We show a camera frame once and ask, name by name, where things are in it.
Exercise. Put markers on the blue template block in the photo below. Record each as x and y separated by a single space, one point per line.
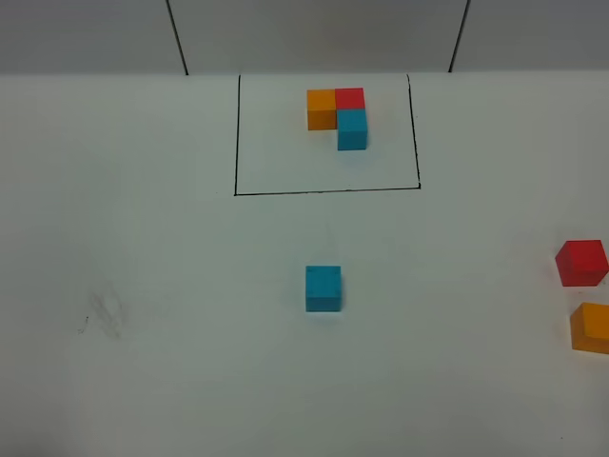
352 129

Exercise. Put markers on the orange template block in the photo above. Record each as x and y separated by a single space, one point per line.
321 109

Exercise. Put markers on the red template block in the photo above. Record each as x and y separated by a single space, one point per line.
349 98

